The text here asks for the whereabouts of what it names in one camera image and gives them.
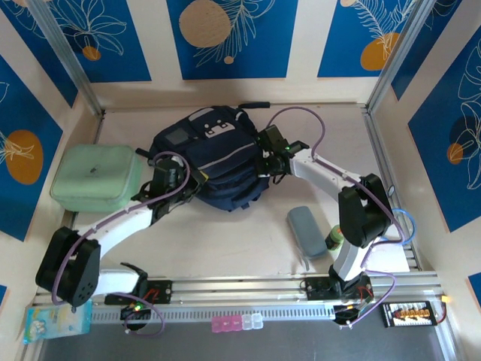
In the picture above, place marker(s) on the navy blue backpack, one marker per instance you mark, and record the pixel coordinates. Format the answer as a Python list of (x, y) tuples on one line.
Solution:
[(221, 165)]

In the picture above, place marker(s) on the grey blue glasses case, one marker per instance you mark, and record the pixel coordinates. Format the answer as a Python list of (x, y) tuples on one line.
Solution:
[(306, 231)]

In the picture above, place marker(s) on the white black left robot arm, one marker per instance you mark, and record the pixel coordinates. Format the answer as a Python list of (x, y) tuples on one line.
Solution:
[(71, 267)]

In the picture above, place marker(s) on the mint green lunch bag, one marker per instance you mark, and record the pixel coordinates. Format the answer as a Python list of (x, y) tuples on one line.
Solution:
[(90, 176)]

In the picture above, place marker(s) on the light blue wipes pack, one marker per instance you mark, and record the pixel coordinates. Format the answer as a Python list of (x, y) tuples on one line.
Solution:
[(41, 327)]

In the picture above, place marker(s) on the green bottle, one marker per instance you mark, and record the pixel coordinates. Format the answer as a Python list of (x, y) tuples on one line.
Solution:
[(333, 238)]

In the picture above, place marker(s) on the blue poster beige circle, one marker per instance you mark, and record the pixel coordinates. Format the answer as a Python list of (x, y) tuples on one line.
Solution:
[(263, 45)]

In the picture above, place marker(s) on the blue poster white flower outline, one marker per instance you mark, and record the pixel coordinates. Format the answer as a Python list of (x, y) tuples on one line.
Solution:
[(124, 56)]

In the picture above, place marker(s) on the blue poster orange circle feather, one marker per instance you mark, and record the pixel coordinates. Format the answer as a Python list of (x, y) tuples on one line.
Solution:
[(338, 37)]

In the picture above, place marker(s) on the black controller board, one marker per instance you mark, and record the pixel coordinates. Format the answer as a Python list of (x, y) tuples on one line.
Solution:
[(347, 314), (135, 314)]

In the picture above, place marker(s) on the pink clear pill organizer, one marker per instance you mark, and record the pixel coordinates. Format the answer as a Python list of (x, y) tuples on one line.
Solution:
[(236, 323)]

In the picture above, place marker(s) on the blue poster dark circle leaf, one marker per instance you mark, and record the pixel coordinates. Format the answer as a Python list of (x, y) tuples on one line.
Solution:
[(432, 150)]

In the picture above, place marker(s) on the blue poster large orange circle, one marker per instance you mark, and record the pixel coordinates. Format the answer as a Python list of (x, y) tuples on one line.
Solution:
[(22, 113)]

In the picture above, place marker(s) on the black power distribution board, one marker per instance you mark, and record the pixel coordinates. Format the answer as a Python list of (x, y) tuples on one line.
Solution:
[(409, 314)]

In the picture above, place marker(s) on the aluminium table side rail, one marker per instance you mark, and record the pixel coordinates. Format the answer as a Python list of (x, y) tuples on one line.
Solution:
[(375, 131), (98, 128)]

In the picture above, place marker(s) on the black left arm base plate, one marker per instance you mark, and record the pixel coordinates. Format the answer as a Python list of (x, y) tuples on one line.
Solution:
[(161, 291)]

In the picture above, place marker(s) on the aluminium mounting rail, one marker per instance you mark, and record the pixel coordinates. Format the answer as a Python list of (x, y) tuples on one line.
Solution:
[(244, 286)]

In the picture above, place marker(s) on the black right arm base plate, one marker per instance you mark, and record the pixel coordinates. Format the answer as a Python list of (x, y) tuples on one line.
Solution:
[(317, 287)]

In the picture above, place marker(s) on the aluminium frame post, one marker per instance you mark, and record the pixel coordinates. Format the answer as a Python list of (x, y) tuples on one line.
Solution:
[(398, 56), (64, 49)]

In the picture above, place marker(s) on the blue wall poster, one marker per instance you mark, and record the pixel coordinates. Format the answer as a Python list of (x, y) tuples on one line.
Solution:
[(432, 41), (39, 37)]

